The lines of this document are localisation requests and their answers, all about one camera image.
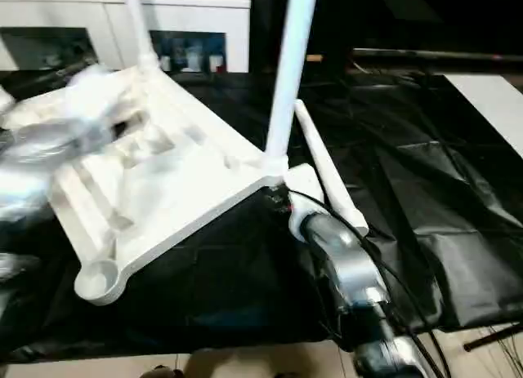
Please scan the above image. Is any black work table frame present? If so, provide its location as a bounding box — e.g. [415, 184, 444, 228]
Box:
[463, 322, 523, 353]

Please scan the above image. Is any white plastic table leg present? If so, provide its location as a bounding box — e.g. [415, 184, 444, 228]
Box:
[264, 0, 320, 171]
[293, 99, 371, 237]
[123, 0, 164, 75]

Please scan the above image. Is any black shiny mat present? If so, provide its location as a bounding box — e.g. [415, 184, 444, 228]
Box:
[0, 69, 523, 362]

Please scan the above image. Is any white flat item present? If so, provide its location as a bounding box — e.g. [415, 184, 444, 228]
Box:
[443, 73, 523, 158]

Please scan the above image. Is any white plastic table top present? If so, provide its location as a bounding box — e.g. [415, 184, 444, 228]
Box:
[0, 63, 289, 306]

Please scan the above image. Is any white cabinet with glass doors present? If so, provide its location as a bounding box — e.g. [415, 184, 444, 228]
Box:
[0, 0, 251, 73]

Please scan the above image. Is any dark brown cabinet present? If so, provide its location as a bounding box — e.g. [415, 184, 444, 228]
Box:
[248, 0, 523, 64]

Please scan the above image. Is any right arm thick black cable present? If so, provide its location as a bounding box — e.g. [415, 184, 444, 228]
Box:
[292, 189, 450, 378]

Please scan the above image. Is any long dark tube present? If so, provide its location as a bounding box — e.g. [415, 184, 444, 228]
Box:
[351, 47, 523, 64]

